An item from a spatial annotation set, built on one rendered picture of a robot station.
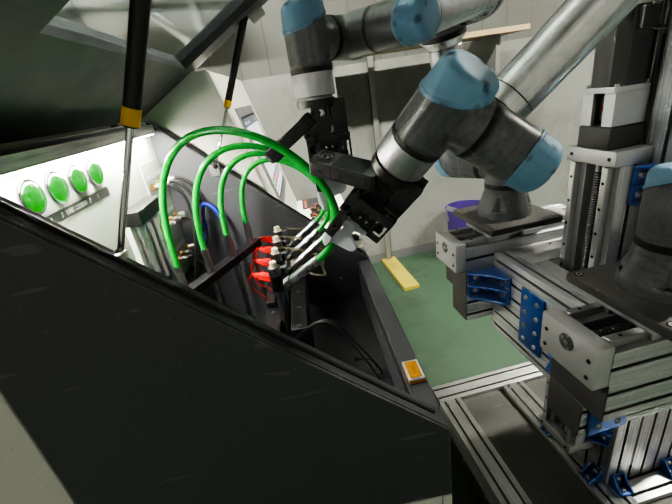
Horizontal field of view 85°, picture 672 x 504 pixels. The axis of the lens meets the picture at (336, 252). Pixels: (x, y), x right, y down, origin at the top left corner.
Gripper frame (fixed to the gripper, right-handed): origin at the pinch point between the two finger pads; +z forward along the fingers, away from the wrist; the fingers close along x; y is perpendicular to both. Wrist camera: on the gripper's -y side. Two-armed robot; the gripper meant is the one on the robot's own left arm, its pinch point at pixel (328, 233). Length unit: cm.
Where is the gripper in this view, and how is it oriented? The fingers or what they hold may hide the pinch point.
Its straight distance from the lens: 66.5
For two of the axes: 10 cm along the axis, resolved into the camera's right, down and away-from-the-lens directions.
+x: 4.4, -6.1, 6.6
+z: -4.2, 5.1, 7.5
